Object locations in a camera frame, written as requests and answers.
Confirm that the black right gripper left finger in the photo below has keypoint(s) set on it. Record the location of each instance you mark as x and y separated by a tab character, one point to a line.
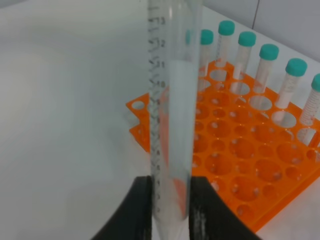
133	218

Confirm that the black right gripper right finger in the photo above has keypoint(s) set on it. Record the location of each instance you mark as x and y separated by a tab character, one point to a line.
210	218

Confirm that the clear handled test tube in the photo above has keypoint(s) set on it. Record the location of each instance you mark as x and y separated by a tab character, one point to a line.
174	29

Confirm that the orange test tube rack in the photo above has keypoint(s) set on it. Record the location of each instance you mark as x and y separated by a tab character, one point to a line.
255	165

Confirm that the back row tube six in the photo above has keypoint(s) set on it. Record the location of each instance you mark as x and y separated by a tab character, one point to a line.
312	104

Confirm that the back row tube five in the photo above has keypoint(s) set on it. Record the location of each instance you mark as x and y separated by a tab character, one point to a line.
294	71

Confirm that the back row tube four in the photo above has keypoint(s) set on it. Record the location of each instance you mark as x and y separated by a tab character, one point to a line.
268	54

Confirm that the back row tube one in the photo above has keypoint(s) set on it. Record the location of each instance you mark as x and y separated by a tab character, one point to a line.
206	42

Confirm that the back row tube three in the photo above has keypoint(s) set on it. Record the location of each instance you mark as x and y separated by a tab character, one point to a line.
246	40

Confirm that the back row tube two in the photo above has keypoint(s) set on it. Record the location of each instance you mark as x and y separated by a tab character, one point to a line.
226	29

